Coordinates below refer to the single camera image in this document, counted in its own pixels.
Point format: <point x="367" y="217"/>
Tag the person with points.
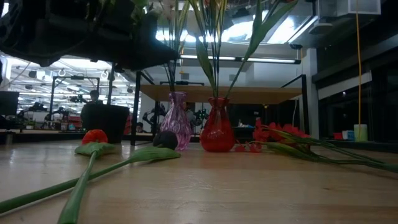
<point x="189" y="116"/>
<point x="94" y="96"/>
<point x="140" y="127"/>

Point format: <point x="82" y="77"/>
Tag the blue box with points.
<point x="350" y="135"/>

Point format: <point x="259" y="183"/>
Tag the wooden shelf with black legs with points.
<point x="248" y="93"/>

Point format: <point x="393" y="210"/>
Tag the red glass vase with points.
<point x="217" y="130"/>

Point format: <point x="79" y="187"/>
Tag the red blossom spray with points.
<point x="264" y="133"/>

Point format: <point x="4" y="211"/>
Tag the purple glass vase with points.
<point x="176" y="121"/>

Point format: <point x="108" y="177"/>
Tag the black monitor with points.
<point x="8" y="102"/>

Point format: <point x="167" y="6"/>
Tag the orange tulip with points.
<point x="258" y="34"/>

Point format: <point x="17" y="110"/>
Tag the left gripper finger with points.
<point x="152" y="46"/>

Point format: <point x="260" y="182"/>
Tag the white blossom spray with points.
<point x="172" y="81"/>

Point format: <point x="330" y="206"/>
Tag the red tulip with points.
<point x="94" y="137"/>

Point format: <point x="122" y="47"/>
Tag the green cup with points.
<point x="360" y="133"/>

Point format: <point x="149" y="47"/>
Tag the long ceiling light bar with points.
<point x="267" y="59"/>

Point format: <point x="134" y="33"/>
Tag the black background rig frame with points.
<point x="52" y="93"/>

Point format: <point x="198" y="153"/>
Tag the dark purple tulip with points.
<point x="166" y="140"/>

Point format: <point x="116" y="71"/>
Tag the green potted tree, black pot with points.
<point x="107" y="121"/>

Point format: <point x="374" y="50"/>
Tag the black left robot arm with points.
<point x="21" y="25"/>

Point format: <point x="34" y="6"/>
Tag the red box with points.
<point x="337" y="136"/>

